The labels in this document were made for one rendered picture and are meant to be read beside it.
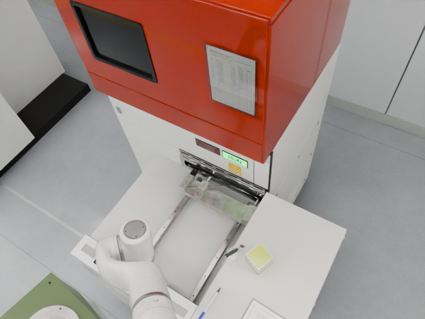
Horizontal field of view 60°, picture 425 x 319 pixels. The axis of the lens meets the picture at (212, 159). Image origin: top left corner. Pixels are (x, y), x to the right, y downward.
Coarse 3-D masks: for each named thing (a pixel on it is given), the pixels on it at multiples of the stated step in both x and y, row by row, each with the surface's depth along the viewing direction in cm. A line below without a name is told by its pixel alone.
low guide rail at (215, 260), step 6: (234, 228) 159; (228, 234) 157; (234, 234) 158; (228, 240) 156; (222, 246) 154; (222, 252) 153; (216, 258) 152; (210, 264) 151; (216, 264) 152; (210, 270) 149; (204, 276) 148; (204, 282) 147; (198, 288) 146; (192, 294) 144; (198, 294) 146; (192, 300) 143
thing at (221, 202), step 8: (192, 184) 169; (184, 192) 168; (192, 192) 167; (208, 192) 166; (216, 192) 166; (200, 200) 164; (208, 200) 164; (216, 200) 164; (224, 200) 163; (232, 200) 163; (216, 208) 161; (224, 208) 161; (232, 208) 161; (240, 208) 160; (232, 216) 159; (240, 216) 158
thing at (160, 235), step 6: (198, 180) 174; (186, 198) 169; (180, 204) 167; (174, 210) 166; (180, 210) 167; (174, 216) 164; (168, 222) 163; (162, 228) 161; (168, 228) 164; (162, 234) 160; (156, 240) 159
